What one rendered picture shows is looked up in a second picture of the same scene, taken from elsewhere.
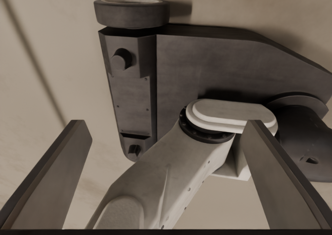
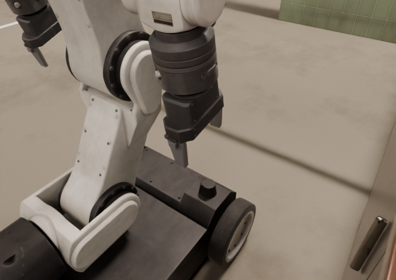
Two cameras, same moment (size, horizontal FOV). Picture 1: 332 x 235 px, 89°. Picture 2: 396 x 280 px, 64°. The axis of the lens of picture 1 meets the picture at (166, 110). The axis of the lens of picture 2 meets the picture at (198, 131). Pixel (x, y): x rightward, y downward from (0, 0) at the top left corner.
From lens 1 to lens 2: 47 cm
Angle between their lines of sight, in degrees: 34
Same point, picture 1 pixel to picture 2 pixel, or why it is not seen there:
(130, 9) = (236, 220)
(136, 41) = (213, 207)
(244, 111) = (100, 242)
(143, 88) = (172, 190)
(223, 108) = (117, 228)
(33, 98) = not seen: hidden behind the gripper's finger
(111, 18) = (238, 204)
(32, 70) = (239, 135)
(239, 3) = not seen: outside the picture
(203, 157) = (109, 174)
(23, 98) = (224, 109)
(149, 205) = (141, 117)
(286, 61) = not seen: outside the picture
